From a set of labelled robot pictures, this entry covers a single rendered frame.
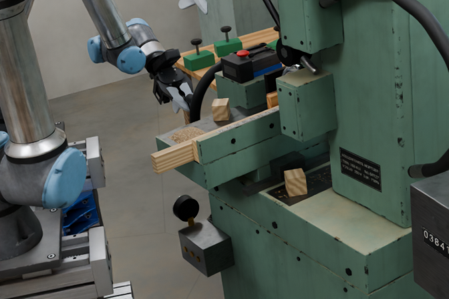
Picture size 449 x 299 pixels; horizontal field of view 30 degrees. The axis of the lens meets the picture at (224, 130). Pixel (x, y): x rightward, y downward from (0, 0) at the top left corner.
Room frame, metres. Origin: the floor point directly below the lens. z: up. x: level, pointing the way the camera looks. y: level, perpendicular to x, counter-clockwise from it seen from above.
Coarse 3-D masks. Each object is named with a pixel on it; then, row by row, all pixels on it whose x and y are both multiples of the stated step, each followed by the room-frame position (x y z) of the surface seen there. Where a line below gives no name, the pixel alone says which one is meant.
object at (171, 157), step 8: (176, 144) 1.59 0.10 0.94; (184, 144) 1.59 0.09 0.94; (160, 152) 1.56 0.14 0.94; (168, 152) 1.56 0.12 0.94; (176, 152) 1.57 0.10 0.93; (184, 152) 1.58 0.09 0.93; (192, 152) 1.59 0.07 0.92; (152, 160) 1.56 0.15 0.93; (160, 160) 1.55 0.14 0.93; (168, 160) 1.56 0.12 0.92; (176, 160) 1.57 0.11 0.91; (184, 160) 1.58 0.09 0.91; (192, 160) 1.59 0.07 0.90; (160, 168) 1.55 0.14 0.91; (168, 168) 1.56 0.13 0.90
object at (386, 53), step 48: (384, 0) 1.38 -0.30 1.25; (432, 0) 1.40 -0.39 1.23; (336, 48) 1.50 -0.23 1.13; (384, 48) 1.39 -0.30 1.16; (432, 48) 1.40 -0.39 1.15; (336, 96) 1.51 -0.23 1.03; (384, 96) 1.39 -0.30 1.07; (432, 96) 1.40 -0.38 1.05; (336, 144) 1.52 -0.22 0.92; (384, 144) 1.40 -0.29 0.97; (432, 144) 1.40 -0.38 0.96; (384, 192) 1.41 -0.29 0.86
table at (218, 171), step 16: (240, 112) 1.81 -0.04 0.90; (256, 112) 1.79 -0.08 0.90; (208, 128) 1.74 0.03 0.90; (160, 144) 1.72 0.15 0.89; (256, 144) 1.63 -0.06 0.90; (272, 144) 1.65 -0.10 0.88; (288, 144) 1.67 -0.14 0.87; (304, 144) 1.69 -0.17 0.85; (224, 160) 1.58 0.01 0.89; (240, 160) 1.60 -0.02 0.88; (256, 160) 1.62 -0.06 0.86; (192, 176) 1.60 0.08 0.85; (208, 176) 1.56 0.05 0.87; (224, 176) 1.58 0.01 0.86
